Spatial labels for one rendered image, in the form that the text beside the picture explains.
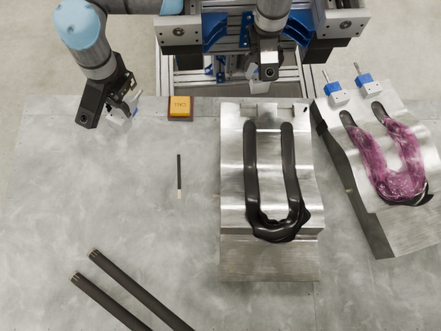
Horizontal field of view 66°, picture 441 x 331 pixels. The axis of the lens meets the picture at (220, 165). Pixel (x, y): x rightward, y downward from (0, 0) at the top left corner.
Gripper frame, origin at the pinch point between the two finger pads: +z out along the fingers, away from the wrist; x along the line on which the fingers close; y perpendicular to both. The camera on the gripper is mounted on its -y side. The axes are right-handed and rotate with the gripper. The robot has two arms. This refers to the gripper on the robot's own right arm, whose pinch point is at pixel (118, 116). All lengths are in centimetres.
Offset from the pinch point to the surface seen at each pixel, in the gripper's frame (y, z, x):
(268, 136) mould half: 17.2, 6.3, -37.8
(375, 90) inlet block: 47, 7, -60
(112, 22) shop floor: 82, 95, 89
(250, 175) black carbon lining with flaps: 4.5, 6.5, -38.3
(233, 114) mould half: 18.5, 6.0, -25.8
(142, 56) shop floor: 69, 95, 58
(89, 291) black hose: -42.0, 10.9, -15.9
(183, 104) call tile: 16.7, 11.3, -9.4
